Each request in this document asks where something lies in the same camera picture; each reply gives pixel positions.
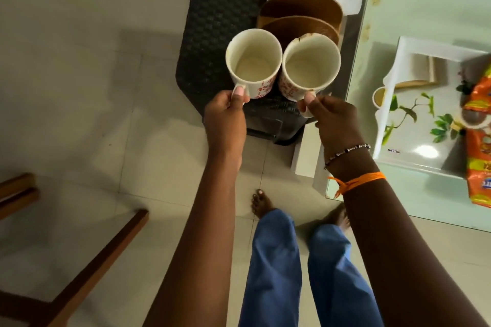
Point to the person's left forearm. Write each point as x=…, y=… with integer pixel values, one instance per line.
x=203, y=242

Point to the blue trousers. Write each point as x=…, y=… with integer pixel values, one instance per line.
x=272, y=273

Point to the white table leg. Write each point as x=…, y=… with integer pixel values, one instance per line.
x=307, y=154

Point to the orange thread wristband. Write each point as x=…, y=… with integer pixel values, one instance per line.
x=360, y=180

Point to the person's left foot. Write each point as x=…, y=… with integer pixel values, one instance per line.
x=262, y=203

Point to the person's right forearm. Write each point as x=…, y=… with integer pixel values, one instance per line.
x=391, y=246

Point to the brown wooden chair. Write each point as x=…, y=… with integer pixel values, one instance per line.
x=88, y=261

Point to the person's left thumb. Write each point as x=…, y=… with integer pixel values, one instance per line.
x=239, y=95

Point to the person's left hand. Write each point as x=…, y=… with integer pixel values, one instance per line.
x=224, y=119

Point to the white cup with red print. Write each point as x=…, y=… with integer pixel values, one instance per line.
x=311, y=64
x=254, y=58

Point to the white tray with leaf print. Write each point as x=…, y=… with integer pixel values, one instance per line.
x=418, y=135

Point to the person's foot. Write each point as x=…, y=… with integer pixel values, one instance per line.
x=339, y=218
x=262, y=203

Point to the black woven plastic stool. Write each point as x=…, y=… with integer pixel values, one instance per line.
x=218, y=31

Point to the orange snack packet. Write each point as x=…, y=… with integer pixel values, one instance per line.
x=479, y=162

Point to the person's right foot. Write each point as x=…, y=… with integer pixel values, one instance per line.
x=339, y=218

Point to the person's right thumb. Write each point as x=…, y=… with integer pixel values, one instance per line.
x=310, y=102

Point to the person's right hand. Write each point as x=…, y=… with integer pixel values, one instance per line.
x=337, y=123

